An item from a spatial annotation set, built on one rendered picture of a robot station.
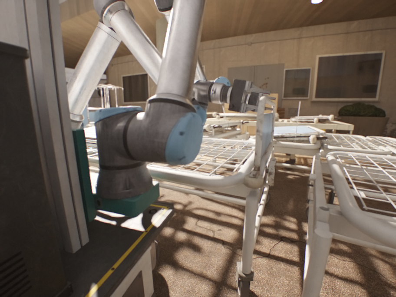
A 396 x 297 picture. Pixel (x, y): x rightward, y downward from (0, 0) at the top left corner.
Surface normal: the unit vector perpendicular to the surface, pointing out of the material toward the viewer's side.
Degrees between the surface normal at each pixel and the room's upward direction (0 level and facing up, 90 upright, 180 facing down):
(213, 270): 0
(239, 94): 90
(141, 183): 70
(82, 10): 90
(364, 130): 101
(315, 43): 90
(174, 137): 81
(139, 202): 90
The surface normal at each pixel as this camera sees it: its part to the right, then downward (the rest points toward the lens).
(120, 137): -0.36, 0.07
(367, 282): 0.00, -0.98
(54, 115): 0.96, 0.06
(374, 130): -0.10, 0.39
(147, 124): -0.43, -0.29
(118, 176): 0.15, -0.15
